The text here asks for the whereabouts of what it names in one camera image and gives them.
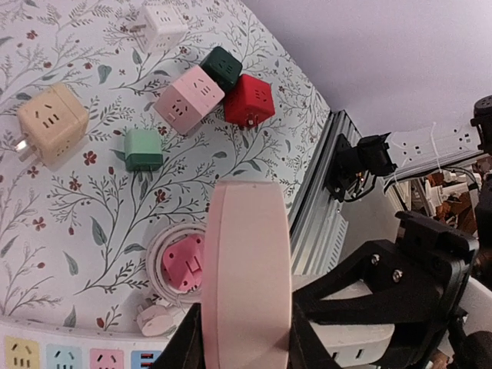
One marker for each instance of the pink round socket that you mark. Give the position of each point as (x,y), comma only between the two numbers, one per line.
(246,282)

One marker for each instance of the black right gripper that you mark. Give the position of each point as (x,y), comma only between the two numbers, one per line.
(415,284)

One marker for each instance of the white cube socket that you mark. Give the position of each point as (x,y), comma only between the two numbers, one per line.
(158,28)

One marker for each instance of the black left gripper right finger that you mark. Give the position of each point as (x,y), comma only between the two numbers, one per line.
(305,348)

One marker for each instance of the red cube socket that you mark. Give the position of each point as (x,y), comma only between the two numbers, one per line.
(249,103)

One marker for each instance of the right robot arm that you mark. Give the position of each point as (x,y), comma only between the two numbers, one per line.
(406,154)

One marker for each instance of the pink cube socket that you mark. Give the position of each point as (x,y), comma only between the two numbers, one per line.
(186,101)

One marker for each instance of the beige cube socket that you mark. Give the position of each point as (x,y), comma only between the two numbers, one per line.
(53,122)

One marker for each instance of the white colourful power strip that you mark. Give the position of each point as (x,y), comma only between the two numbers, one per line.
(31,344)

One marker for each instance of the floral table mat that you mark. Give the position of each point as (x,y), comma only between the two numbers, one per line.
(73,237)

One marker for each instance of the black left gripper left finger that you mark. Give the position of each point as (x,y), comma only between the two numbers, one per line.
(185,349)

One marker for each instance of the pink heart adapter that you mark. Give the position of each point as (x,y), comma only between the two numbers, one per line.
(182,262)

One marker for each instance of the green cube adapter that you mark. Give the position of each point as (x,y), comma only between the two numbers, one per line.
(143,150)

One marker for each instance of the dark green cube socket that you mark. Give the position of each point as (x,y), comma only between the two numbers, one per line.
(222,67)

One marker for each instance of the white adapter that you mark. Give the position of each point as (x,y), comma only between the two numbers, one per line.
(350,345)

